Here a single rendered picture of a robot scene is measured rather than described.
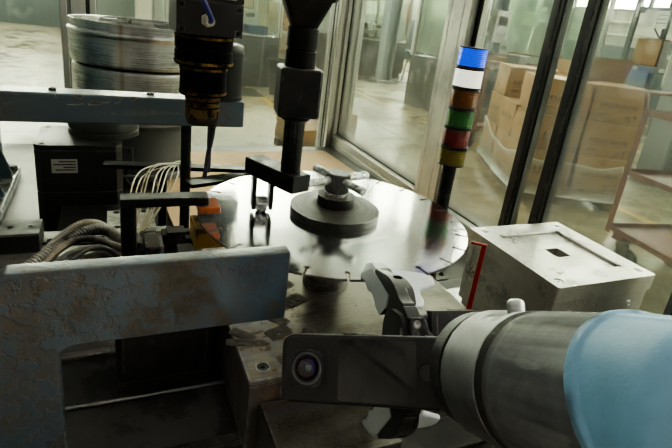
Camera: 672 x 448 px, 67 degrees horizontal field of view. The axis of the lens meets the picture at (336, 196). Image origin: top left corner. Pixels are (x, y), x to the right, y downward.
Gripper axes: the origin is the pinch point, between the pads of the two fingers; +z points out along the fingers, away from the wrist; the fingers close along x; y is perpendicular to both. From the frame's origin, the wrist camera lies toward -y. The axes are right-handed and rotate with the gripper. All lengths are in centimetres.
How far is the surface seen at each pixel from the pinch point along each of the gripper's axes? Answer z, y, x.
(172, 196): 7.1, -18.8, 15.1
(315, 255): 2.2, -4.1, 8.7
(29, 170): 82, -56, 34
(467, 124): 20.9, 24.6, 31.8
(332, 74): 102, 23, 77
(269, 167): 6.1, -8.6, 18.7
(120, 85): 59, -34, 48
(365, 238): 5.7, 2.4, 11.1
